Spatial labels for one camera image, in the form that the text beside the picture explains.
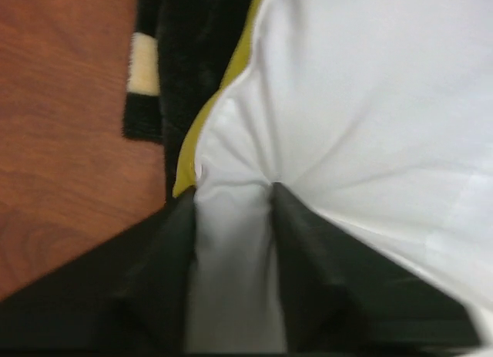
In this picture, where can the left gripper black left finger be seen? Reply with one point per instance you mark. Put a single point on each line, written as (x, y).
(126, 295)

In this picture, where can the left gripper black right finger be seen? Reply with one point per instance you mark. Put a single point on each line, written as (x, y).
(339, 295)

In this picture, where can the white pillow with yellow edge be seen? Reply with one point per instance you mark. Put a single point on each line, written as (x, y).
(377, 115)

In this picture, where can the black floral plush pillowcase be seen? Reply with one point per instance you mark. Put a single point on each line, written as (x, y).
(180, 50)

